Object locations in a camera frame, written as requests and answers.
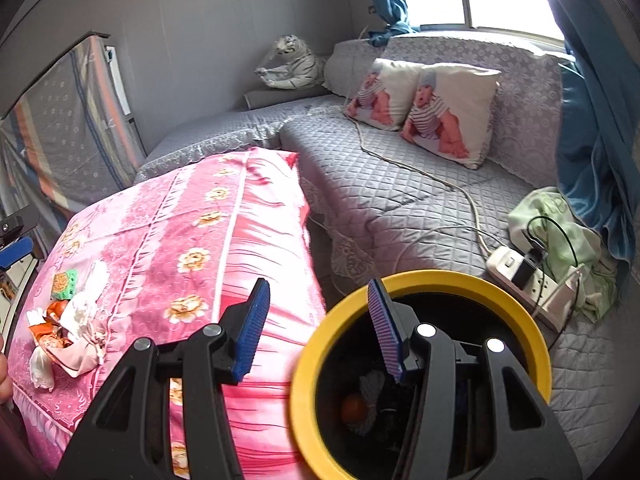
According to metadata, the black charger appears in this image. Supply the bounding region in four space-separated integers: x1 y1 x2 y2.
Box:
510 250 543 291

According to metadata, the white tissue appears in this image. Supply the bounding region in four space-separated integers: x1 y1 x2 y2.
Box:
357 372 386 433
70 260 111 341

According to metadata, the yellow trash bin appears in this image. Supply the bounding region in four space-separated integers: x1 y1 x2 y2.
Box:
290 270 553 480

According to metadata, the baby print cushion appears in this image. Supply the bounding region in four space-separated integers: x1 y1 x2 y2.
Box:
400 62 502 170
344 57 426 132

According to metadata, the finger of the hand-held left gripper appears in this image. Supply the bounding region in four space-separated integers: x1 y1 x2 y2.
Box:
0 236 34 269
0 207 40 242

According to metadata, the striped grey bed sheet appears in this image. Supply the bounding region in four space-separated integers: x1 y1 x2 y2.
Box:
0 35 146 221

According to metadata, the black cable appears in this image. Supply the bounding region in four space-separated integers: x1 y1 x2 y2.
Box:
522 215 583 321

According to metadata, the white tiger plush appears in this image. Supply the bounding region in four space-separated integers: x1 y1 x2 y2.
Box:
254 34 326 92

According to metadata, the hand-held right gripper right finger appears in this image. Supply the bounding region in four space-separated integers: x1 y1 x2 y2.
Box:
366 277 583 480

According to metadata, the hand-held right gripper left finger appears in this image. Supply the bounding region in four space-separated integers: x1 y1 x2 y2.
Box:
52 277 272 480

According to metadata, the grey quilted sofa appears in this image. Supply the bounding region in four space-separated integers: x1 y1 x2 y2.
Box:
135 30 640 480

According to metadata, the pink snack packet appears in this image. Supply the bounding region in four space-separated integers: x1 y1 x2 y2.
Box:
50 330 108 378

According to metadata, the orange snack wrapper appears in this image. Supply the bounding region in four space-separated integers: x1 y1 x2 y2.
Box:
27 300 76 351

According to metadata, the white power strip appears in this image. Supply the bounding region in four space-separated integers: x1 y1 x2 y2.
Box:
487 246 588 333

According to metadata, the beige cable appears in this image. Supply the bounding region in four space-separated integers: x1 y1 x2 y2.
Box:
342 25 501 261

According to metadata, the light green cloth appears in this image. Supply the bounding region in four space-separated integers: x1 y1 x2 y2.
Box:
507 186 621 323

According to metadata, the pink floral tablecloth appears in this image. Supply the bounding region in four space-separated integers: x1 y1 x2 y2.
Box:
7 147 331 480

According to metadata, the person's left hand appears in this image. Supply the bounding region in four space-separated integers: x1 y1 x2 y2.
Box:
0 337 13 403

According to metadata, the green snack box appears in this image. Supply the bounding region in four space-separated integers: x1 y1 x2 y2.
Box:
52 270 80 297

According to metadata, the grey pillow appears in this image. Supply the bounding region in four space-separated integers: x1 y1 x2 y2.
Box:
243 87 331 111

